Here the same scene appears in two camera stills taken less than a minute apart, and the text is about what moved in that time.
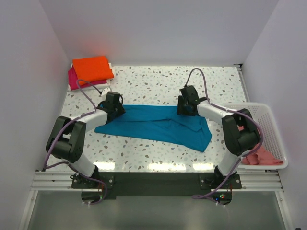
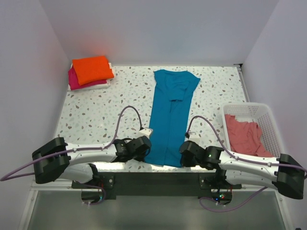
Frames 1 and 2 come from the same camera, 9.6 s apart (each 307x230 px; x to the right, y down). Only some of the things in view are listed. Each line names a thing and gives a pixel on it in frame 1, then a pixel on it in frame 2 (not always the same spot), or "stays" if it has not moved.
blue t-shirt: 160,124 → 172,95
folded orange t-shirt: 92,69 stays
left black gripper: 121,110 → 141,158
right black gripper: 180,109 → 185,163
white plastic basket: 272,143 stays
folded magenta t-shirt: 73,83 stays
